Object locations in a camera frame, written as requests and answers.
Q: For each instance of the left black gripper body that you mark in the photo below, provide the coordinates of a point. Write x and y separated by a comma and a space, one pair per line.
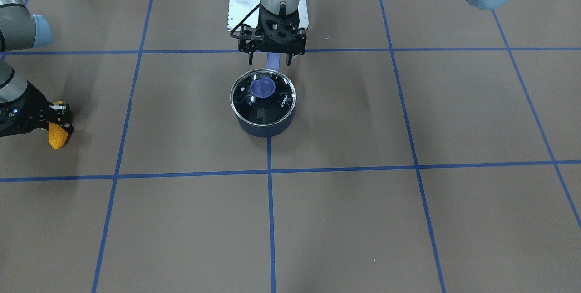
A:
246, 46

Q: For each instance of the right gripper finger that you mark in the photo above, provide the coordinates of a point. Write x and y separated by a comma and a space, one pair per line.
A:
53, 126
60, 109

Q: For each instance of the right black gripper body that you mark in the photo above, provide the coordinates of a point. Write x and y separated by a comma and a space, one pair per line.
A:
19, 110

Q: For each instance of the yellow corn cob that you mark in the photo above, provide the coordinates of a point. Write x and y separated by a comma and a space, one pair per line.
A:
57, 132

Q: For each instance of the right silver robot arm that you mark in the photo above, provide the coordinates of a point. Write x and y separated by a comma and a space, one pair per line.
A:
21, 30

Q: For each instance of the dark blue saucepan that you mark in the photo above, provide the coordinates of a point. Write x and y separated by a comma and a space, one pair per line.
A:
265, 102

